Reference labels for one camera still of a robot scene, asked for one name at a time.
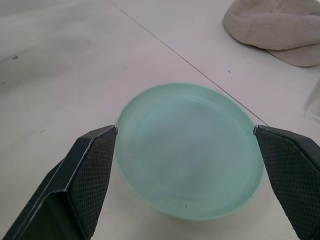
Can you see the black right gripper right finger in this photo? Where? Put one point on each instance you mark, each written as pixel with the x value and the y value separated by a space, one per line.
pixel 295 175

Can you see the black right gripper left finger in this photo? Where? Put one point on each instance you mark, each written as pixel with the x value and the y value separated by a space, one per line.
pixel 75 190

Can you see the pale green round plate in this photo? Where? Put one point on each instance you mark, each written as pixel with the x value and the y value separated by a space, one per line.
pixel 188 152

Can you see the beige knitted cloth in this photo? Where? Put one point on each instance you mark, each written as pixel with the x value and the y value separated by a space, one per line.
pixel 272 27

